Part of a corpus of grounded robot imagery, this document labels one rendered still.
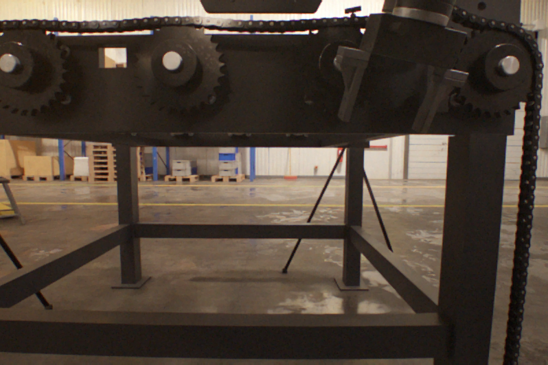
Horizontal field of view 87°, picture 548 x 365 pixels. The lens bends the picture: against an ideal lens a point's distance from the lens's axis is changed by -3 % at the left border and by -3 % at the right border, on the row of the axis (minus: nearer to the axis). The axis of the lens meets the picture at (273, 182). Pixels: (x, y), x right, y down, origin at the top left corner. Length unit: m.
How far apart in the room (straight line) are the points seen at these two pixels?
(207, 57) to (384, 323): 0.65
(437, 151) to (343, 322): 10.34
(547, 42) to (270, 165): 9.86
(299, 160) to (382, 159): 2.68
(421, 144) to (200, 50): 10.26
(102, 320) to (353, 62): 0.71
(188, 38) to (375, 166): 9.67
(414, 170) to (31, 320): 10.31
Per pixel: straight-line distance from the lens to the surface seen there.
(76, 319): 0.82
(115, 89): 0.70
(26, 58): 0.71
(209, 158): 9.85
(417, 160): 10.63
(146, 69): 0.62
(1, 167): 11.35
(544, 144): 12.92
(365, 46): 0.48
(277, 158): 9.63
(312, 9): 0.69
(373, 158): 10.09
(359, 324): 0.72
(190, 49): 0.58
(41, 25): 0.74
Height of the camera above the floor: 0.69
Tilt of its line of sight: 5 degrees down
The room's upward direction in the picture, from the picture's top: straight up
